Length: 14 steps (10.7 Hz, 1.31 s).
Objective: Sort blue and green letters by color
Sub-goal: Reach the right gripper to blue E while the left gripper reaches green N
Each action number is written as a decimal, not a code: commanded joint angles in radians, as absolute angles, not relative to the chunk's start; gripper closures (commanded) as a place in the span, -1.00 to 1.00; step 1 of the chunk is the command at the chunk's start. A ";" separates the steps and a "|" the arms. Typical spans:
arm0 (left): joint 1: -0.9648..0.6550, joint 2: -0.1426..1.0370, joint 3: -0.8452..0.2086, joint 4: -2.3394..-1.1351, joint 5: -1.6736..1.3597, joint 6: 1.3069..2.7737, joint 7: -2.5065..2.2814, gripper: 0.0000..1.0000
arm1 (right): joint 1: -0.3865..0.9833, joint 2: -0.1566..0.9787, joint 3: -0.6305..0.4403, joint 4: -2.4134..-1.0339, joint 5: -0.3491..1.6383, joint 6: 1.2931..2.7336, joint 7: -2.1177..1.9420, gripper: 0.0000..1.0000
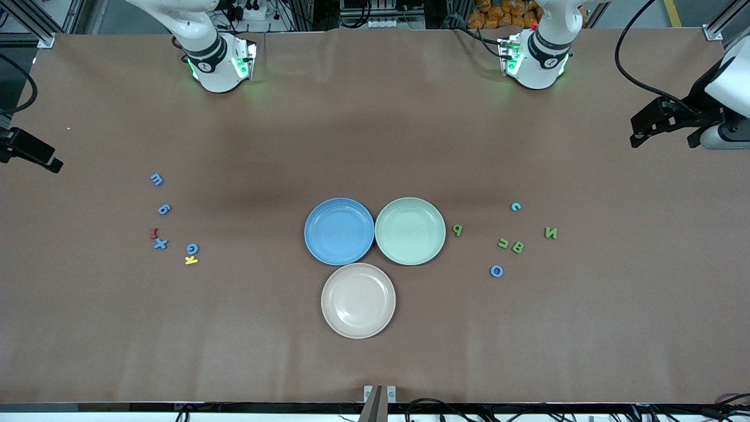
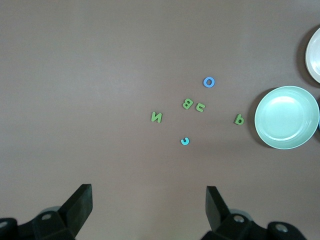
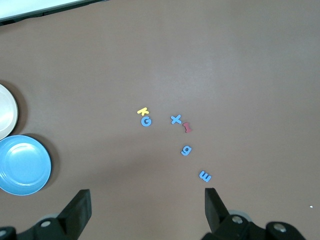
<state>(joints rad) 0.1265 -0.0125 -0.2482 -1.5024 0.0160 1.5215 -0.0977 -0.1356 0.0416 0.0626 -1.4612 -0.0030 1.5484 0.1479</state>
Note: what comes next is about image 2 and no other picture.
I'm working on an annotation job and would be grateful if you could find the beige plate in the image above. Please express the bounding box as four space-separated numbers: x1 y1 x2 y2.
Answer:
304 26 320 84

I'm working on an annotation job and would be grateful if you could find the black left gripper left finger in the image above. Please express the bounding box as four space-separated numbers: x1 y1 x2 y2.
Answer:
32 184 94 240

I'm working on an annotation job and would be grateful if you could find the light green plate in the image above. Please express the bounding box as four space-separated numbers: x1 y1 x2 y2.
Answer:
254 85 320 150

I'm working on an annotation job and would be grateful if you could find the blue letter O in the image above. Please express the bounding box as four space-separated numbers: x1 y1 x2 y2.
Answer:
202 76 216 89

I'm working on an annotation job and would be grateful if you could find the green letter q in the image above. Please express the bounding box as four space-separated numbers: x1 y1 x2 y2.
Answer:
233 113 245 126

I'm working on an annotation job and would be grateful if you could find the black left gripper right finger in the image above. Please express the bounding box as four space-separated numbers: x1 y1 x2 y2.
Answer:
201 185 270 240

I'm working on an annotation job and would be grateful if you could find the green letter B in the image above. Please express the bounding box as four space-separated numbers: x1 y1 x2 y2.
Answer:
181 97 194 110

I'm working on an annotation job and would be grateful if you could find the green letter N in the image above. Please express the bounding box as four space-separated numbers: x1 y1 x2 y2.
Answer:
150 111 163 124

